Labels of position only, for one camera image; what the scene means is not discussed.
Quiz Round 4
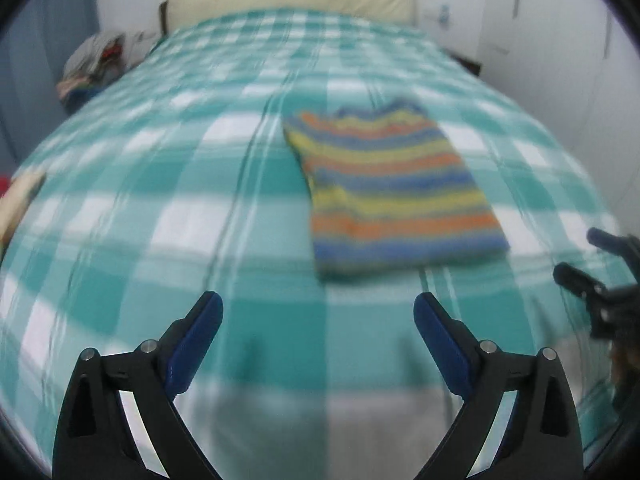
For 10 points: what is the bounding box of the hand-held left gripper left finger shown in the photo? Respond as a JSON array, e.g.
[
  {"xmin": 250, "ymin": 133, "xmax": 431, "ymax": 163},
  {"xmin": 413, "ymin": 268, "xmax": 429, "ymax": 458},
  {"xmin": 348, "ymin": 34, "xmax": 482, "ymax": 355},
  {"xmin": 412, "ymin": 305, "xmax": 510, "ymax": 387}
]
[{"xmin": 52, "ymin": 291, "xmax": 225, "ymax": 480}]

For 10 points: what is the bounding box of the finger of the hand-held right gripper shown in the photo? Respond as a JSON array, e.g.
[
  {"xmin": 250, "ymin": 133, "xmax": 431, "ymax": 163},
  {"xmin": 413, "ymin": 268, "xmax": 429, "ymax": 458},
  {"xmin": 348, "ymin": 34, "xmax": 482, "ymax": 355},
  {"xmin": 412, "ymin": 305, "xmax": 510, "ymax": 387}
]
[
  {"xmin": 587, "ymin": 227, "xmax": 640, "ymax": 263},
  {"xmin": 552, "ymin": 262, "xmax": 615, "ymax": 311}
]

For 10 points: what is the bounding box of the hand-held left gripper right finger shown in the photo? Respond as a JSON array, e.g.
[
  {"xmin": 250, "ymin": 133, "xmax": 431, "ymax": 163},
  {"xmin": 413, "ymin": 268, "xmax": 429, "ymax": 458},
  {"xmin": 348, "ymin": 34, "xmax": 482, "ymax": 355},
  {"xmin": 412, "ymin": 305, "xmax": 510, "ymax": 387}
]
[{"xmin": 413, "ymin": 291, "xmax": 586, "ymax": 480}]

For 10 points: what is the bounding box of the striped small shirt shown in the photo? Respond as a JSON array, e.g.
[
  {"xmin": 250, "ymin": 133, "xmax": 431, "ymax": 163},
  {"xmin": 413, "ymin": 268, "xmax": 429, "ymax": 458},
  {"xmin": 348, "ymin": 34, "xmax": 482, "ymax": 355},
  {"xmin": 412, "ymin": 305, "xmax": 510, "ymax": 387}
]
[{"xmin": 282, "ymin": 97, "xmax": 511, "ymax": 281}]

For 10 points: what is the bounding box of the pile of clothes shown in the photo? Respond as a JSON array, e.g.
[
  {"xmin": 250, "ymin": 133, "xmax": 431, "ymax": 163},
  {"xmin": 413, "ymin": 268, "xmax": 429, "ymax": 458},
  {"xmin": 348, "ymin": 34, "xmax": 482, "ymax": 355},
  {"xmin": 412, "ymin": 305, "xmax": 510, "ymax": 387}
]
[{"xmin": 56, "ymin": 32, "xmax": 129, "ymax": 112}]

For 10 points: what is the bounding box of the green checked bed sheet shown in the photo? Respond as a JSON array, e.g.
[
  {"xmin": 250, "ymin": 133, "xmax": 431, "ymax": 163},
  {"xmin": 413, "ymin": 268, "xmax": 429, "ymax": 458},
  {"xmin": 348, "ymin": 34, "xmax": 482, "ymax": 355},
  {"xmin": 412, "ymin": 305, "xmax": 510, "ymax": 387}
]
[{"xmin": 0, "ymin": 7, "xmax": 636, "ymax": 480}]

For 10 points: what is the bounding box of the white wardrobe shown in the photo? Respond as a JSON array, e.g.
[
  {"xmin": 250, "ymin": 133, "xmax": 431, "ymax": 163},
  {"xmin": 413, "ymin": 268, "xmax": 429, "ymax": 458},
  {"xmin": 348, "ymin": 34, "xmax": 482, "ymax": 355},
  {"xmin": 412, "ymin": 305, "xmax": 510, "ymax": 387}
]
[{"xmin": 477, "ymin": 0, "xmax": 640, "ymax": 241}]

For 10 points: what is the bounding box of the cream cloth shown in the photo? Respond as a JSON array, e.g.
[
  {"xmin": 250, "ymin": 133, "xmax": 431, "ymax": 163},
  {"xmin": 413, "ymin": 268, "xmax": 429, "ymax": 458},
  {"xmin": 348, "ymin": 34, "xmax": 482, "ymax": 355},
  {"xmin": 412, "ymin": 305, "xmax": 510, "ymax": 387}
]
[{"xmin": 0, "ymin": 170, "xmax": 48, "ymax": 247}]

